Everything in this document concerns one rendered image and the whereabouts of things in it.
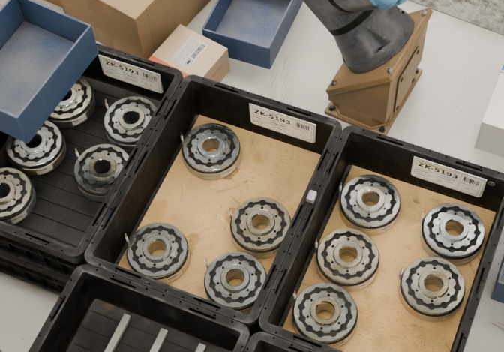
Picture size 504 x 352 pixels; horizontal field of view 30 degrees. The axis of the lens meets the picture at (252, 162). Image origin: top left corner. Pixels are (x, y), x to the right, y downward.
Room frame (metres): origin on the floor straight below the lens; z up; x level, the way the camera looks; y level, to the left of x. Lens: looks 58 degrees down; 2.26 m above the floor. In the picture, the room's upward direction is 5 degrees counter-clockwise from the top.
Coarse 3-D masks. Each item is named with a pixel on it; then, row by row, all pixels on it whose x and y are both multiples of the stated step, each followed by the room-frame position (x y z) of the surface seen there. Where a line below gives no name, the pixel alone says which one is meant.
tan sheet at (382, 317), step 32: (416, 192) 0.80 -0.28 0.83; (416, 224) 0.74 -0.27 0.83; (384, 256) 0.68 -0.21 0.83; (416, 256) 0.68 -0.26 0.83; (480, 256) 0.67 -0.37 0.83; (384, 288) 0.63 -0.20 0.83; (288, 320) 0.58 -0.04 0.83; (384, 320) 0.57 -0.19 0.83; (416, 320) 0.56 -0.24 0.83; (448, 320) 0.56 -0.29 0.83
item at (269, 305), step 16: (352, 128) 0.88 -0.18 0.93; (336, 144) 0.85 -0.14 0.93; (400, 144) 0.84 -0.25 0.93; (336, 160) 0.82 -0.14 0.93; (448, 160) 0.80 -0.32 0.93; (496, 176) 0.76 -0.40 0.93; (320, 192) 0.76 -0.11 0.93; (304, 224) 0.70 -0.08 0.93; (496, 224) 0.68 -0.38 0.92; (496, 240) 0.65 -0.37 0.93; (288, 256) 0.65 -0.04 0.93; (288, 272) 0.62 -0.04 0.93; (480, 272) 0.59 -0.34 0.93; (272, 288) 0.60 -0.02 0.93; (480, 288) 0.57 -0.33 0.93; (272, 304) 0.57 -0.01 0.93; (464, 320) 0.52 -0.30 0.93; (288, 336) 0.52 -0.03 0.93; (464, 336) 0.49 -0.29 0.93
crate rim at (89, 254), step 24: (240, 96) 0.97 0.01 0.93; (168, 120) 0.93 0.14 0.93; (312, 120) 0.90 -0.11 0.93; (336, 120) 0.90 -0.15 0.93; (120, 192) 0.79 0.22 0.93; (96, 240) 0.71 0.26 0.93; (288, 240) 0.68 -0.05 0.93; (96, 264) 0.66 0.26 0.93; (168, 288) 0.61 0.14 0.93; (216, 312) 0.57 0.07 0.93; (240, 312) 0.56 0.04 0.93
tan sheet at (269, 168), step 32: (192, 128) 0.97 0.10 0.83; (256, 160) 0.89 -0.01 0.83; (288, 160) 0.89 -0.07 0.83; (160, 192) 0.84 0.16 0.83; (192, 192) 0.84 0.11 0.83; (224, 192) 0.83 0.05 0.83; (256, 192) 0.83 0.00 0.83; (288, 192) 0.82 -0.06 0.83; (192, 224) 0.77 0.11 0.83; (224, 224) 0.77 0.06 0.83; (192, 256) 0.71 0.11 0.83; (192, 288) 0.65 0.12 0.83
